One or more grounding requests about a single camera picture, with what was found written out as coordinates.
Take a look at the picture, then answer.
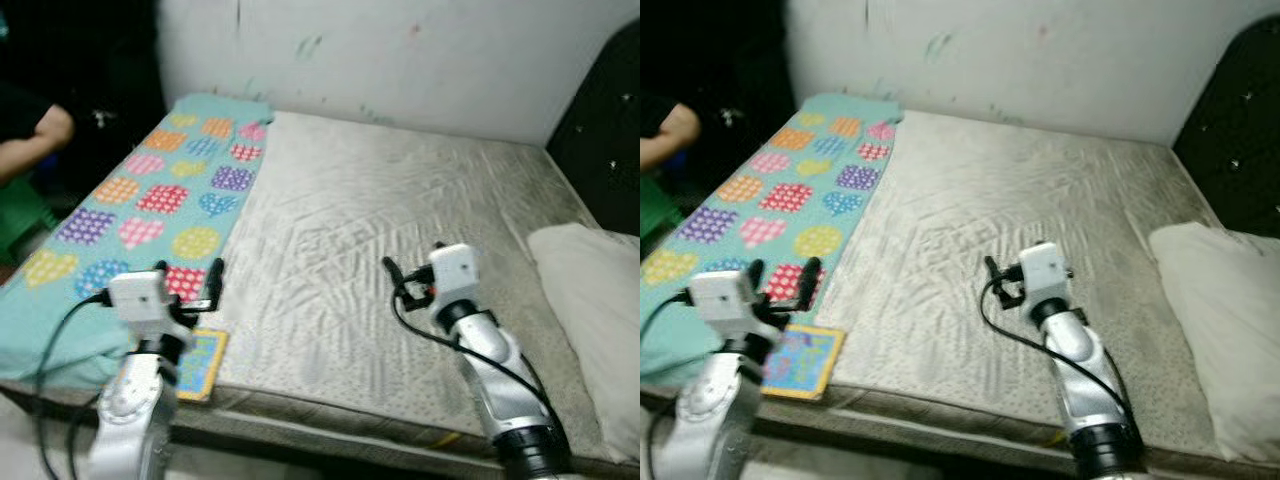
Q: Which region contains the colourful children's book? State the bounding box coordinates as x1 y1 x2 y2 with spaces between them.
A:
760 322 847 404
170 328 232 405

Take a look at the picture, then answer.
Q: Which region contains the white pillow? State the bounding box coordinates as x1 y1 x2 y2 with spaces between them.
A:
527 223 641 462
1148 222 1280 464

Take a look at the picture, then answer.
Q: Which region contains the grey patterned mattress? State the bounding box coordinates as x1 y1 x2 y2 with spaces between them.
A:
640 110 1280 472
0 110 641 472

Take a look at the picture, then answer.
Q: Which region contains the teal heart-print blanket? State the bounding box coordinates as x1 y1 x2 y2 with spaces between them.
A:
0 93 275 392
640 93 907 387

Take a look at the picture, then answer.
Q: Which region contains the person in black shorts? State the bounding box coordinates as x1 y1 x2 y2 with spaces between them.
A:
0 85 77 187
640 102 702 172

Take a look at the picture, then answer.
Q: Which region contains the black tufted headboard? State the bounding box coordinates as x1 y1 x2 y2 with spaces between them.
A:
1170 10 1280 242
545 20 641 237

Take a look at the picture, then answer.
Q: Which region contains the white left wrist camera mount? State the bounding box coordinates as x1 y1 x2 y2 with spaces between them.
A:
688 270 792 347
105 270 197 347

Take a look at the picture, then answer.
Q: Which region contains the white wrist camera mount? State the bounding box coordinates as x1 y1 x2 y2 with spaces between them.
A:
1018 242 1074 312
105 270 197 347
688 270 792 347
428 243 482 317

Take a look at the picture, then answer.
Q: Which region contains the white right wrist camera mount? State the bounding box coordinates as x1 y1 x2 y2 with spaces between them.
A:
1018 242 1074 312
428 243 482 317

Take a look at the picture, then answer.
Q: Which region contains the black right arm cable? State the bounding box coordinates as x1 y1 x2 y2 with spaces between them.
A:
391 293 562 422
979 285 1142 422

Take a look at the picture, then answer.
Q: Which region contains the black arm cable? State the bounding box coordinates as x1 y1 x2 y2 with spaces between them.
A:
391 293 562 422
979 285 1142 422
35 290 112 480
644 290 697 480

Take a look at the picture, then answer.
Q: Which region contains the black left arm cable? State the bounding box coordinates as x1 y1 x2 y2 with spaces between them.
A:
35 290 112 480
644 290 697 480

